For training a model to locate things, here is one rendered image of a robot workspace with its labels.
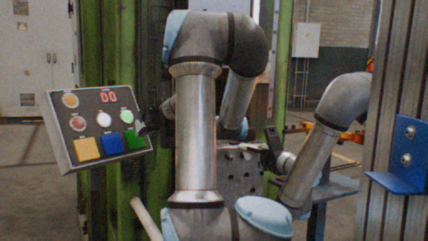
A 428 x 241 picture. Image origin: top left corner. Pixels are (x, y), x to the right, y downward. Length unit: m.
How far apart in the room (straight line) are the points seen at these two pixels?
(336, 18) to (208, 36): 8.78
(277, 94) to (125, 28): 0.87
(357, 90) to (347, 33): 8.72
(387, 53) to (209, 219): 0.42
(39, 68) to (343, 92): 6.20
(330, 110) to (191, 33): 0.42
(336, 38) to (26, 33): 6.59
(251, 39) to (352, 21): 9.02
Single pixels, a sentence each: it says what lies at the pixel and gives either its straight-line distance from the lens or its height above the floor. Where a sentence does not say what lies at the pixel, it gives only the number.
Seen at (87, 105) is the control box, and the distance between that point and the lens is 1.39.
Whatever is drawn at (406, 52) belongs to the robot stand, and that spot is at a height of 1.36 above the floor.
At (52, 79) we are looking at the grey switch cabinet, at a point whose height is 0.73.
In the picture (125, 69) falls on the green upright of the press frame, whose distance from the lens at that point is 1.69.
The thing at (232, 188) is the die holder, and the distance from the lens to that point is 1.78.
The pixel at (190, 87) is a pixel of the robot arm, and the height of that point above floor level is 1.28.
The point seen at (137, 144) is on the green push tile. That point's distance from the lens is 1.43.
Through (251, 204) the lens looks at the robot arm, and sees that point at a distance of 0.77.
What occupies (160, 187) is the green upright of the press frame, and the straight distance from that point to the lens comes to 1.86.
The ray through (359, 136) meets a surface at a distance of 1.70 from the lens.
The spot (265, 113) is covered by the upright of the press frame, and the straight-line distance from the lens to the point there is 2.00.
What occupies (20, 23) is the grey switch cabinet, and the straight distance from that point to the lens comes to 6.89.
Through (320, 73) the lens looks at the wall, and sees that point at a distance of 9.32.
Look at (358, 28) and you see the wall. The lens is 9.91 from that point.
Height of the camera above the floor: 1.36
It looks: 11 degrees down
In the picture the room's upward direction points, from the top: 2 degrees clockwise
